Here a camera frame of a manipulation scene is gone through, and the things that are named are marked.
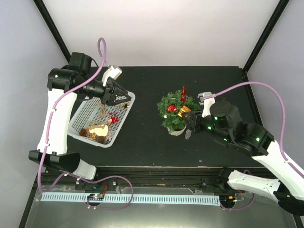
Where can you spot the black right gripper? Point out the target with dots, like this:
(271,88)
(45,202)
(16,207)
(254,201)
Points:
(194,124)

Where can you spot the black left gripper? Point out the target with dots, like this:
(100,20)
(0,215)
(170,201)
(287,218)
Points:
(109,97)

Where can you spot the gold gift box ornament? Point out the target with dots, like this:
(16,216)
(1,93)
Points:
(182,110)

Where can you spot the clear battery box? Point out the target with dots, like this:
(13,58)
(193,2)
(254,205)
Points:
(188,134)

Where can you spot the red star ornament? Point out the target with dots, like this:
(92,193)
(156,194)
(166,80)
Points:
(183,96)

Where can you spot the red gift box ornament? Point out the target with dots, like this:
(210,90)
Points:
(171,108)

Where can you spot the white ball string lights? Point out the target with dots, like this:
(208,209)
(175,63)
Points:
(172,98)

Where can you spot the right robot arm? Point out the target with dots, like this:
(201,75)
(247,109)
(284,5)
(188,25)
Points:
(223,121)

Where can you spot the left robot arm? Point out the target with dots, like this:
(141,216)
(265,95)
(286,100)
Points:
(64,85)

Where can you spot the white tree pot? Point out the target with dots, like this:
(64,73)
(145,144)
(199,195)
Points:
(176,132)

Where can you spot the small green christmas tree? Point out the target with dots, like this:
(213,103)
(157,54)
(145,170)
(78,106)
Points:
(176,122)

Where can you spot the gold bell ornament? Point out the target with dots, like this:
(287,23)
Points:
(126,106)

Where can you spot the small santa figure ornament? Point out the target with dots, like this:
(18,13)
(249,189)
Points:
(112,120)

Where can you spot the burlap bow ornament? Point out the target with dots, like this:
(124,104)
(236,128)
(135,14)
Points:
(102,110)

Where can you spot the white perforated plastic basket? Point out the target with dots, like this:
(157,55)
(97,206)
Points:
(87,114)

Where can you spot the silver star ornament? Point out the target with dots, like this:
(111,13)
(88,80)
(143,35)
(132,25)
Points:
(110,136)

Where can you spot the brown pine cone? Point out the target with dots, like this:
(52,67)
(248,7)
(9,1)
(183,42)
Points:
(101,139)
(83,132)

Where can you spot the small gold star ornament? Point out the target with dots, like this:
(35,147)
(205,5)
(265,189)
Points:
(93,136)

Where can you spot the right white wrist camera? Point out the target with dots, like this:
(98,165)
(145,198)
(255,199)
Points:
(206,99)

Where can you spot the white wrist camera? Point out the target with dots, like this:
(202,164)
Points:
(112,72)
(206,99)

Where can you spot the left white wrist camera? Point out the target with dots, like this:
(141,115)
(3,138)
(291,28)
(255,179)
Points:
(112,72)

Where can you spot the white slotted cable duct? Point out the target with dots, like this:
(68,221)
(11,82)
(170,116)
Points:
(130,198)

